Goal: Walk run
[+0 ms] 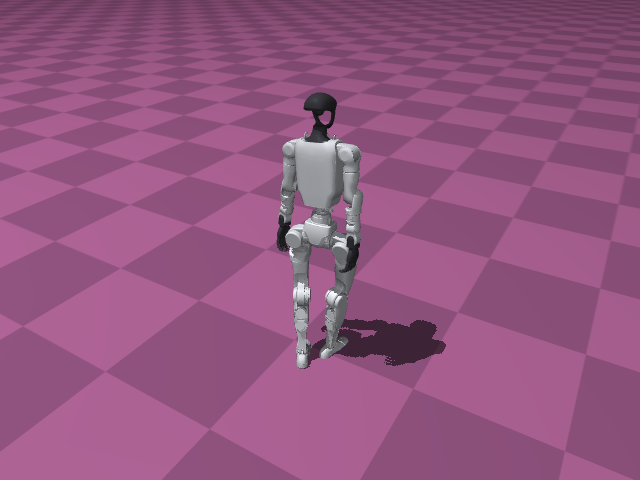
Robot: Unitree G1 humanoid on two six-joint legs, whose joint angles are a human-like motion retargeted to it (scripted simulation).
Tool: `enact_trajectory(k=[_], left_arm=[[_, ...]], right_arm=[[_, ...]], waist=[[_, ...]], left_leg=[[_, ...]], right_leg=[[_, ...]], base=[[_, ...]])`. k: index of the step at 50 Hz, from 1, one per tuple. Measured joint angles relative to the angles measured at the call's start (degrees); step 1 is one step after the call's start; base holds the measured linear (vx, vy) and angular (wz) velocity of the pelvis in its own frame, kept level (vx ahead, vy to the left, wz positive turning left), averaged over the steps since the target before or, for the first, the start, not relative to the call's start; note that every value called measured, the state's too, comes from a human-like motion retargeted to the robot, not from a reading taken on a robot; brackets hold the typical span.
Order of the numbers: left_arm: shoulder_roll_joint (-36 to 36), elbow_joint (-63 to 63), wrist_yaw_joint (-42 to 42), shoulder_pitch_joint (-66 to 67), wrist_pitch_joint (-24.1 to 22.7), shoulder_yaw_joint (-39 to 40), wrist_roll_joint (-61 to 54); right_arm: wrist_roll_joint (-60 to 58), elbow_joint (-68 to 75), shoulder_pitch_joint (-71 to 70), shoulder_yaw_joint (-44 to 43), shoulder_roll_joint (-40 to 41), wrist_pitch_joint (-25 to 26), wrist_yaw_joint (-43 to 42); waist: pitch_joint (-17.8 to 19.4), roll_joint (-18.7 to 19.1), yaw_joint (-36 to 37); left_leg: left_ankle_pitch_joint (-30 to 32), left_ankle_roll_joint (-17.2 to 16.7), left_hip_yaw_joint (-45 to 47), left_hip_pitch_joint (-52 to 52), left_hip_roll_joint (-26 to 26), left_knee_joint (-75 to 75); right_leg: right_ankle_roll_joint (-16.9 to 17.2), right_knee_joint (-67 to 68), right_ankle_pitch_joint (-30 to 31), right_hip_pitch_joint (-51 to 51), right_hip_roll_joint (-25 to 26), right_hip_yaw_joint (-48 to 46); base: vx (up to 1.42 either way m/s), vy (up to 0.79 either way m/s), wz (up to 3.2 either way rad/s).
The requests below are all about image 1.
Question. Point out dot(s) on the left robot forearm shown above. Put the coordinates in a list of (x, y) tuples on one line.
[(287, 202)]

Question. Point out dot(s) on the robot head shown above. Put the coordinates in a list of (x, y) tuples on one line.
[(318, 103)]

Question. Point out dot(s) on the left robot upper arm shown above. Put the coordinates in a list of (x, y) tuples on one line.
[(289, 166)]

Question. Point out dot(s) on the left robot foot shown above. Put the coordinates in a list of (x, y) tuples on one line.
[(302, 359)]

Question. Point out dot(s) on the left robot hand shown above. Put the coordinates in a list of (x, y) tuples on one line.
[(282, 231)]

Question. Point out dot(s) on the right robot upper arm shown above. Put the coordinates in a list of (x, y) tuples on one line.
[(350, 156)]

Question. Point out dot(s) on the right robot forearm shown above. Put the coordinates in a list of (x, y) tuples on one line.
[(353, 217)]

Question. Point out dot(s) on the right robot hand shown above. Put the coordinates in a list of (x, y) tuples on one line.
[(352, 256)]

